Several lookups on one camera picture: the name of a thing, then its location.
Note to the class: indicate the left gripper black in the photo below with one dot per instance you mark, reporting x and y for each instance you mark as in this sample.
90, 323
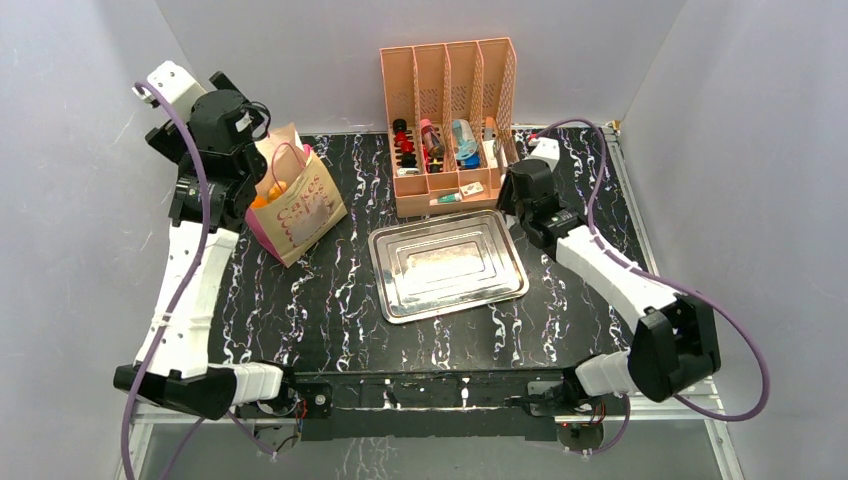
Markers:
172, 141

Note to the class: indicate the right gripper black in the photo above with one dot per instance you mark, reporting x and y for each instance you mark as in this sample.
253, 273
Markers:
515, 183

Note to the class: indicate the orange fake bread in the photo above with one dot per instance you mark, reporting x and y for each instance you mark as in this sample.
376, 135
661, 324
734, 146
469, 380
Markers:
265, 198

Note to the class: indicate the silver metal tray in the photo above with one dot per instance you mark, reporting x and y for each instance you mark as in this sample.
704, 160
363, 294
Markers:
445, 264

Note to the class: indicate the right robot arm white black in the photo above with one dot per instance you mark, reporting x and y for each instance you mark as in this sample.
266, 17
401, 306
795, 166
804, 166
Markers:
675, 343

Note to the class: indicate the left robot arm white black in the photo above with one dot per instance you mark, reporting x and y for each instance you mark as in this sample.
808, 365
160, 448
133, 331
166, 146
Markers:
172, 368

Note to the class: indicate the small white packet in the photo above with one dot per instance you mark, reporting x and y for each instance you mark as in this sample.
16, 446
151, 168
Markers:
471, 189

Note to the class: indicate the white box in organizer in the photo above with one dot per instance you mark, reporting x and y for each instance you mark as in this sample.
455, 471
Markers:
493, 151

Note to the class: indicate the green tube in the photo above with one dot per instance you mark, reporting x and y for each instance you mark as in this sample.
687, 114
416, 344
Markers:
446, 199

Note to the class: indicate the blue tape dispenser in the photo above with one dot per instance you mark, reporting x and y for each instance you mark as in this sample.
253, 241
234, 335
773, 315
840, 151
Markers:
466, 149

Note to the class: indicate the pink bottle in organizer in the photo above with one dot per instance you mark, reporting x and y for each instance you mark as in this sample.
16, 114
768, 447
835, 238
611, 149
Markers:
433, 147

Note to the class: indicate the orange desk file organizer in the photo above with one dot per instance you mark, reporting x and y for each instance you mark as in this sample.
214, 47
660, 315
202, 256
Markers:
449, 109

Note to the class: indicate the black red item in organizer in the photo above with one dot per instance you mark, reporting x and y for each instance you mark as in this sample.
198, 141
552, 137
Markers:
404, 147

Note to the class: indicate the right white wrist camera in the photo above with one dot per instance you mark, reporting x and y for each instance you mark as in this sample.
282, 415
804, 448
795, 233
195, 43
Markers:
545, 149

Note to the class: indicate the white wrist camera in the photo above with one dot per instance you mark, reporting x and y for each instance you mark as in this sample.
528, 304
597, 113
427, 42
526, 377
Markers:
177, 86
545, 149

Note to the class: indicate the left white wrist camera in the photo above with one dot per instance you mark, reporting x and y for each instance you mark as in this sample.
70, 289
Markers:
177, 86

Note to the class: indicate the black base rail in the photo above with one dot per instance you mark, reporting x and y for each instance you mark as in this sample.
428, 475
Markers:
442, 404

